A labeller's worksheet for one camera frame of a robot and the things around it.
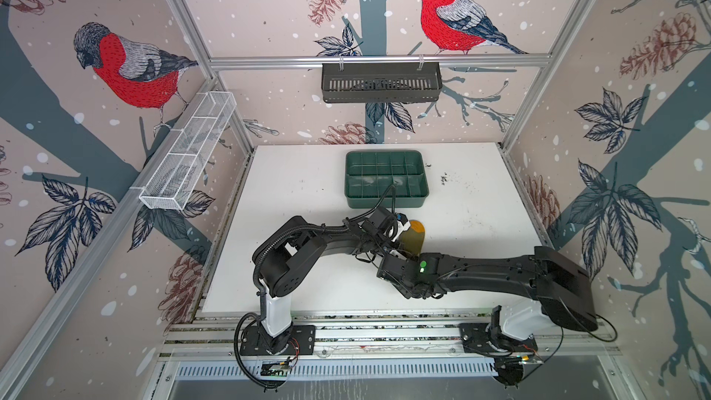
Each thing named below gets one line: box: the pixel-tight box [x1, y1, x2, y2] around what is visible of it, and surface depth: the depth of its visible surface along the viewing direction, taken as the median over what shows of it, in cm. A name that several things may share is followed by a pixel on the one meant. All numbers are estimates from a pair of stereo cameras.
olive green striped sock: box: [394, 219, 425, 258], surface depth 95 cm
